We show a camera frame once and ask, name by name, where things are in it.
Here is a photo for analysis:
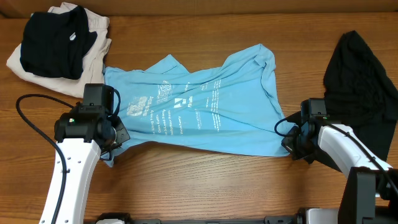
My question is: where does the light blue printed t-shirt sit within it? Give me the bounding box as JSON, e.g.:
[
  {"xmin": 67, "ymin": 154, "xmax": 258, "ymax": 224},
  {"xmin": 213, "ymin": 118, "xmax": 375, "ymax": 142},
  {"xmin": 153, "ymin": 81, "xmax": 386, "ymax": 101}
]
[{"xmin": 104, "ymin": 44, "xmax": 292, "ymax": 157}]

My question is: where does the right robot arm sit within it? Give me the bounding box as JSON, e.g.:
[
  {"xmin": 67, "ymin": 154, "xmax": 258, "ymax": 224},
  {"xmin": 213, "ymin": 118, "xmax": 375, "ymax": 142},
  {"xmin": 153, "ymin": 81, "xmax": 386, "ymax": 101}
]
[{"xmin": 281, "ymin": 98, "xmax": 397, "ymax": 224}]

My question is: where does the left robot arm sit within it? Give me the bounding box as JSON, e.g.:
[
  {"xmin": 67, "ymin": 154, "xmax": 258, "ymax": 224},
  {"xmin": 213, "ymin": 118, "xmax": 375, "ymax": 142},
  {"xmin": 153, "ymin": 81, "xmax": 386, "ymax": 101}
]
[{"xmin": 40, "ymin": 84, "xmax": 130, "ymax": 223}]

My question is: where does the folded beige garment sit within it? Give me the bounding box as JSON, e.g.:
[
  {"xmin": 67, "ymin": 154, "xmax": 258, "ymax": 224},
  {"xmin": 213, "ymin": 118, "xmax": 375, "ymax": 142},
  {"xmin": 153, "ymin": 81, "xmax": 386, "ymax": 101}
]
[{"xmin": 6, "ymin": 9, "xmax": 111, "ymax": 98}]

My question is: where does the black garment on right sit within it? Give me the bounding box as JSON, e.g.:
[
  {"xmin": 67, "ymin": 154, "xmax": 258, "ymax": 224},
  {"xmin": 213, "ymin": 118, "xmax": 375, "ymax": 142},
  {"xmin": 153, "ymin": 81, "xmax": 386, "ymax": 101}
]
[{"xmin": 321, "ymin": 30, "xmax": 397, "ymax": 162}]

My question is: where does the folded black garment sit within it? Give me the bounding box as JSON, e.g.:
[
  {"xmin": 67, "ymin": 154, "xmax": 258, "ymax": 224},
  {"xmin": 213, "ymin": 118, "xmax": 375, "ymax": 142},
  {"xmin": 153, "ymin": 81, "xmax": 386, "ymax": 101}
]
[{"xmin": 20, "ymin": 6, "xmax": 97, "ymax": 80}]

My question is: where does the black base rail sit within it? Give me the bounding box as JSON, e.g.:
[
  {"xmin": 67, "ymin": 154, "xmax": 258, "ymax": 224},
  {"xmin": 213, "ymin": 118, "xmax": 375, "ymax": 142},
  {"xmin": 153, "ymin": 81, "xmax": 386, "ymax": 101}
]
[{"xmin": 93, "ymin": 212, "xmax": 343, "ymax": 224}]

